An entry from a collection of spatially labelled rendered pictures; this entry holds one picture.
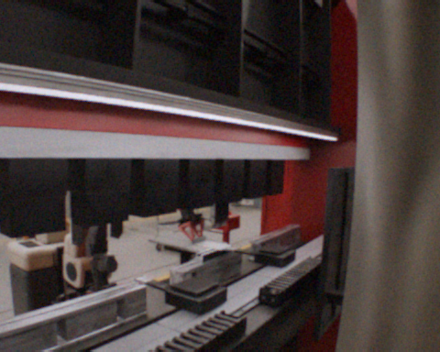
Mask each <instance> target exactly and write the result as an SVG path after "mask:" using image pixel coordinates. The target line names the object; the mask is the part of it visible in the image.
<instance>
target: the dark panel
mask: <svg viewBox="0 0 440 352"><path fill-rule="evenodd" d="M355 176H356V166H351V167H333V168H327V184H326V196H325V212H324V239H323V244H322V258H321V266H320V274H319V286H318V290H317V304H316V305H315V318H314V320H313V334H312V340H314V341H316V342H318V341H319V339H320V338H321V337H322V336H323V335H324V333H325V331H326V330H328V328H329V327H330V325H331V324H332V323H333V322H334V321H335V319H336V318H337V317H338V316H339V315H340V314H341V312H342V306H340V305H333V304H331V303H327V304H326V305H325V306H324V298H325V291H326V290H327V288H328V289H333V290H340V291H344V290H345V287H346V276H347V263H348V251H349V249H350V234H351V223H352V220H353V205H354V191H355Z"/></svg>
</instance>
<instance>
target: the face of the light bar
mask: <svg viewBox="0 0 440 352"><path fill-rule="evenodd" d="M0 89H4V90H7V89H8V90H12V91H20V92H29V93H37V94H50V95H59V96H64V97H68V96H69V97H73V98H78V99H87V100H92V101H97V102H101V101H102V102H107V103H112V104H118V105H133V106H138V107H144V108H148V109H154V110H165V111H171V112H176V113H182V114H187V115H193V116H203V117H209V118H214V119H220V120H225V121H231V122H237V123H242V124H248V125H253V126H259V127H270V128H276V129H281V131H287V132H292V133H297V134H303V135H308V136H314V137H319V138H329V139H336V138H331V137H322V136H317V135H312V134H307V133H302V132H296V131H291V130H287V129H282V128H281V127H276V126H267V125H261V124H256V123H250V122H245V121H240V120H235V119H230V118H224V117H219V116H214V115H204V114H198V113H193V112H188V111H182V110H178V109H172V108H168V107H157V106H152V105H147V104H138V103H132V102H123V101H118V100H113V99H108V98H99V97H94V96H90V95H86V96H84V95H80V94H76V93H63V92H54V91H51V90H48V91H46V90H41V89H34V88H30V87H29V88H26V87H22V86H20V87H18V86H14V85H13V86H11V85H3V84H0Z"/></svg>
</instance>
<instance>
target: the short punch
mask: <svg viewBox="0 0 440 352"><path fill-rule="evenodd" d="M228 220H229V203H228V204H216V203H215V204H214V206H212V207H211V219H210V223H211V224H212V229H214V228H218V227H221V226H226V221H228Z"/></svg>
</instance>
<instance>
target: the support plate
mask: <svg viewBox="0 0 440 352"><path fill-rule="evenodd" d="M206 240H207V241H212V242H216V243H221V244H227V243H226V242H221V241H216V240H212V239H209V240H208V239H207V238H206ZM148 241H149V242H154V243H158V244H161V245H165V246H169V247H171V248H177V249H180V250H186V251H190V252H194V253H200V252H203V251H206V250H207V249H210V248H209V247H201V246H196V245H193V242H192V241H191V240H190V239H189V238H188V237H187V236H186V235H184V234H179V233H174V234H170V235H166V236H156V237H153V238H150V239H149V240H148ZM189 245H190V246H189ZM186 246H188V247H186Z"/></svg>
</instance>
